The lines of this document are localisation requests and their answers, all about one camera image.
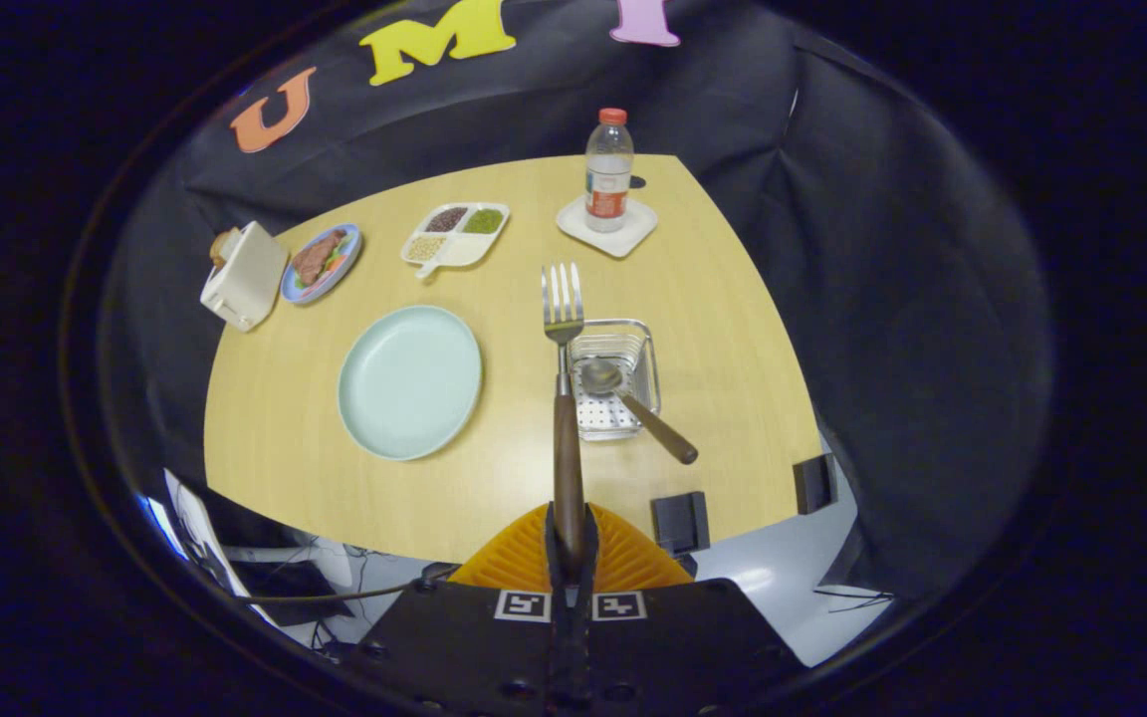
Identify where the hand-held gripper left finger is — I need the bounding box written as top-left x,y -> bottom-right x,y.
349,503 -> 574,717

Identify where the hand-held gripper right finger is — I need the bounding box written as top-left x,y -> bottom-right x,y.
573,503 -> 809,717

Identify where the spoon with brown handle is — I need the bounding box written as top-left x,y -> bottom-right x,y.
581,358 -> 699,466

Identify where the fork with brown handle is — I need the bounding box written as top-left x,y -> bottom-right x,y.
542,262 -> 586,577

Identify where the black table clamp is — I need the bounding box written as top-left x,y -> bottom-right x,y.
651,491 -> 711,556
795,453 -> 839,515

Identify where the dark floor object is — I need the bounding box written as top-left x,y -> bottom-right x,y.
225,558 -> 355,626

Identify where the light green plate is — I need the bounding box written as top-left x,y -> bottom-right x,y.
338,305 -> 483,461

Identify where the blue lit screen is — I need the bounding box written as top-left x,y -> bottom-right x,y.
140,493 -> 186,559

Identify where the white divided tray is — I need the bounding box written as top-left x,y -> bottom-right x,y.
400,202 -> 511,280

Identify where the black backdrop cloth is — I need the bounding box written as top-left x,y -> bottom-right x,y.
101,0 -> 1054,603

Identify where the blue plate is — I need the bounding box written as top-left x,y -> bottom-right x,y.
280,223 -> 363,305

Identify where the brown steak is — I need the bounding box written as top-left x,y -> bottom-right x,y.
293,230 -> 347,288

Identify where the white square coaster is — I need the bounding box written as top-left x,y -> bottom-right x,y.
557,195 -> 659,259

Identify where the white toaster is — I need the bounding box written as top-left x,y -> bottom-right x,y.
200,221 -> 289,333

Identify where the clear bottle red cap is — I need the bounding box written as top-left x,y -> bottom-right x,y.
584,108 -> 634,233

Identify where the dark cable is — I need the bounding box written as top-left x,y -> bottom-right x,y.
235,563 -> 460,605

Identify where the metal wire basket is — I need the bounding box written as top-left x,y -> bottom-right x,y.
568,319 -> 661,442

